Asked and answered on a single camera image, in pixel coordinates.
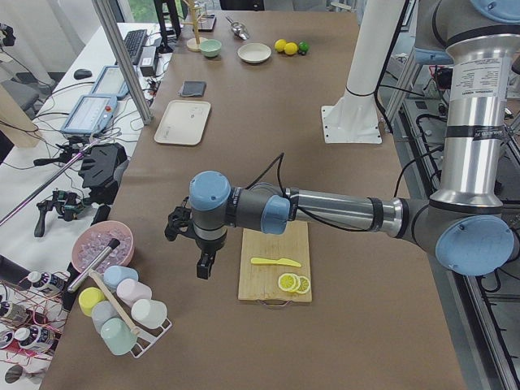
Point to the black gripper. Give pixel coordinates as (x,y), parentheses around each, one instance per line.
(209,244)

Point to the cream round plate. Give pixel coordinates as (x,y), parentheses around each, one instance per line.
(254,53)

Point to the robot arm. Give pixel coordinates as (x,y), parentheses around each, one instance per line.
(460,224)

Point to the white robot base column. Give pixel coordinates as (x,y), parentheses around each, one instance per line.
(354,118)

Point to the cream rabbit tray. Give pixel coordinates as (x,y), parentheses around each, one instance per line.
(183,123)

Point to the black flat tray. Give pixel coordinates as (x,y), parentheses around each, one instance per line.
(205,24)

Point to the yellow plastic knife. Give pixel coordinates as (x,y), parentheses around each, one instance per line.
(284,262)

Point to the bamboo cutting board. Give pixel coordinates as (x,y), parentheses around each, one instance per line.
(265,257)

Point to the white plastic cup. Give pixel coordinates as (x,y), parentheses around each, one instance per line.
(149,313)

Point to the pink plastic cup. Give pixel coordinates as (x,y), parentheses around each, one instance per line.
(129,291)

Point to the lemon slice front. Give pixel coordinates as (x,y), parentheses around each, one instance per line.
(289,282)

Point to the lemon slice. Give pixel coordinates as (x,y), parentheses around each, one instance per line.
(289,282)
(305,285)
(300,284)

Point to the blue plastic cup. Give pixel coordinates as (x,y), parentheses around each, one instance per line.
(114,275)

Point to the steel muddler black tip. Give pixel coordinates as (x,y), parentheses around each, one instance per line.
(76,283)

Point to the lemon slice middle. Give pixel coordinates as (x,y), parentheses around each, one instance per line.
(300,284)

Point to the lemon slice back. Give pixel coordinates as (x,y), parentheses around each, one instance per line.
(305,285)

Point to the mint green plastic cup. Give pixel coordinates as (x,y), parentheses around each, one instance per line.
(117,336)

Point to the grey plastic cup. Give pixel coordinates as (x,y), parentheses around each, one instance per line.
(101,313)

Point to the pink bowl of ice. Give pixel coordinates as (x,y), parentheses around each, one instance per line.
(96,238)

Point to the yellow plastic cup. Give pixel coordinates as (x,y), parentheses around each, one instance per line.
(89,298)

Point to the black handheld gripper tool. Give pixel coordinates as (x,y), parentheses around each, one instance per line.
(68,205)

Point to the grey folded cloth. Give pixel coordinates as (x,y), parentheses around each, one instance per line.
(192,89)

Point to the teach pendant near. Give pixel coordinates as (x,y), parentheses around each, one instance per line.
(90,115)

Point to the teach pendant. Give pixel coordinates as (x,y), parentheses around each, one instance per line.
(90,115)
(110,81)

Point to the teach pendant far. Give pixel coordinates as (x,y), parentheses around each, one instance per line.
(110,81)

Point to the mint green bowl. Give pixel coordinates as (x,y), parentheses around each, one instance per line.
(210,48)

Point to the wooden mug tree stand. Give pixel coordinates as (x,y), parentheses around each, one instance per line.
(193,44)

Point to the black computer mouse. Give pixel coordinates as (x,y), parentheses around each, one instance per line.
(81,74)

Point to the yellow lemon left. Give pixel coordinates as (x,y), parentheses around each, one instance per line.
(280,45)

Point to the yellow lemon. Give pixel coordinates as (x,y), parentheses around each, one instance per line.
(291,48)
(280,45)

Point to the yellow lemon right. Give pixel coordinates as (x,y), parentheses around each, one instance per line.
(291,48)

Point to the black keyboard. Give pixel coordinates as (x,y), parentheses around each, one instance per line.
(134,42)

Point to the steel ice scoop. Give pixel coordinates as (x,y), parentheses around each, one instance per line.
(238,29)

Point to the green lime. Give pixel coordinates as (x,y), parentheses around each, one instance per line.
(303,47)

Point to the white wire cup rack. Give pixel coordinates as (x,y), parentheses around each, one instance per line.
(145,339)

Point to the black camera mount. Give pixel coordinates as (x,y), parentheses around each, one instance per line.
(102,171)

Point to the aluminium frame post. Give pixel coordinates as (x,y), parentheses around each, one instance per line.
(116,42)

